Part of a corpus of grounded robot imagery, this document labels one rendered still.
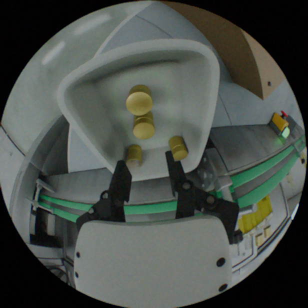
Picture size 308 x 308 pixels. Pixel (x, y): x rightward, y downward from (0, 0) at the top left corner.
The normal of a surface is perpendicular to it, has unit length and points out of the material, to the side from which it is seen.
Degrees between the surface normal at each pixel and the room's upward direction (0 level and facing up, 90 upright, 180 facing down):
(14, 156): 90
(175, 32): 0
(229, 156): 90
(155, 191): 90
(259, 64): 0
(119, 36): 0
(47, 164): 90
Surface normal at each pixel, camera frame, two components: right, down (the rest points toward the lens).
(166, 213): -0.18, -0.60
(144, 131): 0.08, 0.78
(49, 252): 0.98, -0.17
